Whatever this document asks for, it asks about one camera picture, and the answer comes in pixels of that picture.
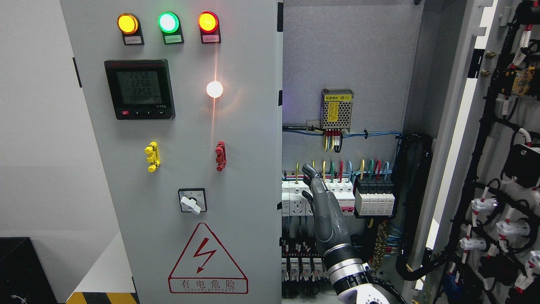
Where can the green indicator lamp left door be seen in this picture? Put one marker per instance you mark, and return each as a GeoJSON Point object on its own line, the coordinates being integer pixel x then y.
{"type": "Point", "coordinates": [168, 22]}

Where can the white glowing lamp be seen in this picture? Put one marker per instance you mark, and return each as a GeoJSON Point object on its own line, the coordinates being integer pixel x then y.
{"type": "Point", "coordinates": [214, 89]}

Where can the red terminal post pair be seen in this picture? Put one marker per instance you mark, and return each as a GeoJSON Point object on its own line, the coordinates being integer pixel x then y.
{"type": "Point", "coordinates": [221, 158]}

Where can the yellow indicator lamp left door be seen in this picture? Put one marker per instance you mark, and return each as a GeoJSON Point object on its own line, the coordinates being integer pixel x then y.
{"type": "Point", "coordinates": [128, 23]}

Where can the grey cabinet body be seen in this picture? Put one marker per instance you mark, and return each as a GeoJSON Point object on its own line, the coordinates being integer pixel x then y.
{"type": "Point", "coordinates": [406, 62]}

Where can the red electric warning sticker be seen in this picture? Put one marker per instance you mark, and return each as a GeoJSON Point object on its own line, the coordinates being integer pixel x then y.
{"type": "Point", "coordinates": [205, 266]}

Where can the black digital power meter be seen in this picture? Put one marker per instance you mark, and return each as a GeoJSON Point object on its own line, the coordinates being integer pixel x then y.
{"type": "Point", "coordinates": [140, 89]}

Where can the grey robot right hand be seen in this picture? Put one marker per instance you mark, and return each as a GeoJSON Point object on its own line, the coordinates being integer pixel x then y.
{"type": "Point", "coordinates": [329, 222]}

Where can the relay terminal row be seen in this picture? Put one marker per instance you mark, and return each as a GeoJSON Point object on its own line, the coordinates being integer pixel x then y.
{"type": "Point", "coordinates": [300, 262]}

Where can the grey cabinet door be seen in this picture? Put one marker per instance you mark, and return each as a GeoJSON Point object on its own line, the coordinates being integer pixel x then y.
{"type": "Point", "coordinates": [244, 54]}
{"type": "Point", "coordinates": [486, 249]}

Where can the red indicator lamp left door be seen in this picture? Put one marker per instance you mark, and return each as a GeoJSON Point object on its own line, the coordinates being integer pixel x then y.
{"type": "Point", "coordinates": [208, 22]}

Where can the black white surge protector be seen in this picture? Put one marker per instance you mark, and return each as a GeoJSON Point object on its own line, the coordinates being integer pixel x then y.
{"type": "Point", "coordinates": [374, 198]}

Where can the yellow terminal post pair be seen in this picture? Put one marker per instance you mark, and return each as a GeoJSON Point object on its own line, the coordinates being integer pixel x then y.
{"type": "Point", "coordinates": [152, 156]}

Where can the metal mesh power supply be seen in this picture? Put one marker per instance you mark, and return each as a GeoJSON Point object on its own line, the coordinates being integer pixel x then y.
{"type": "Point", "coordinates": [336, 108]}

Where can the white socket breaker row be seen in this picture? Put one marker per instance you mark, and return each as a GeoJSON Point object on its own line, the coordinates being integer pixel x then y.
{"type": "Point", "coordinates": [295, 204]}

